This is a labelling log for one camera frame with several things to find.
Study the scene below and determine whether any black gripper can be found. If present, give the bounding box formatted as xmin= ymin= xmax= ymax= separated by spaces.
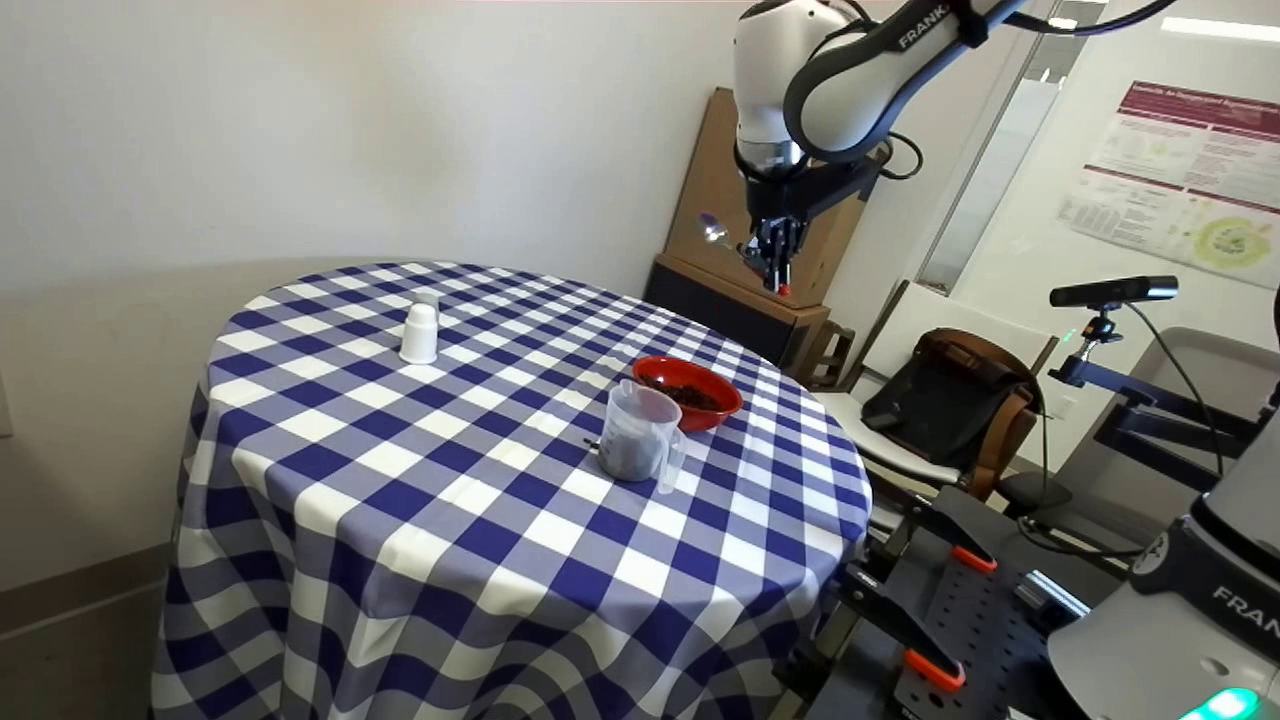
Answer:
xmin=742 ymin=158 xmax=835 ymax=302

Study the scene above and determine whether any red bowl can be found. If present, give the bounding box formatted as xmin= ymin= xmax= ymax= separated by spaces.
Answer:
xmin=628 ymin=353 xmax=747 ymax=435

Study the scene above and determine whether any clear plastic measuring cup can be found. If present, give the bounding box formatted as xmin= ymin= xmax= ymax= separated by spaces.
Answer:
xmin=591 ymin=377 xmax=690 ymax=487

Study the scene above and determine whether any brown cardboard sheet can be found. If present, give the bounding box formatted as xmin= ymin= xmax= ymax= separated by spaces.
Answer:
xmin=648 ymin=84 xmax=874 ymax=343

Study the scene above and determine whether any dark brown beans heap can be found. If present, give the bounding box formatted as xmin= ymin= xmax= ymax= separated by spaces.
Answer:
xmin=658 ymin=371 xmax=731 ymax=414
xmin=598 ymin=435 xmax=670 ymax=484

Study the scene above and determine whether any brown leather bag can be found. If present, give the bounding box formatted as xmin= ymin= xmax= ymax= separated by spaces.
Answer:
xmin=862 ymin=323 xmax=1048 ymax=473

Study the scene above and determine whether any orange black clamp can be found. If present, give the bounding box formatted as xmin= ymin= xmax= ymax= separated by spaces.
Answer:
xmin=917 ymin=514 xmax=1007 ymax=584
xmin=854 ymin=566 xmax=974 ymax=699

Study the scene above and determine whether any small white bottle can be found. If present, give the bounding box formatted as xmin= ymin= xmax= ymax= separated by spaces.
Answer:
xmin=396 ymin=302 xmax=445 ymax=371

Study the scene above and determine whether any black perforated robot table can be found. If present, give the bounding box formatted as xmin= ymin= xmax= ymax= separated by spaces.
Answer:
xmin=777 ymin=480 xmax=1151 ymax=720

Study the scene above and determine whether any blue white checkered tablecloth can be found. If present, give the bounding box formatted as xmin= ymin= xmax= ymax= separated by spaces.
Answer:
xmin=149 ymin=256 xmax=880 ymax=720

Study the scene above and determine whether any black camera on tripod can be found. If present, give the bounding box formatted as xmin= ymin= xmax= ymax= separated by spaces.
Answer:
xmin=1045 ymin=272 xmax=1190 ymax=406

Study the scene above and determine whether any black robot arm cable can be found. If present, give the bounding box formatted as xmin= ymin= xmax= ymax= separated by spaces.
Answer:
xmin=1016 ymin=0 xmax=1179 ymax=39

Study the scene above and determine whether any white wall poster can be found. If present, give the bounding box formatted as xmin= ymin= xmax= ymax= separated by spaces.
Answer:
xmin=1055 ymin=78 xmax=1280 ymax=287

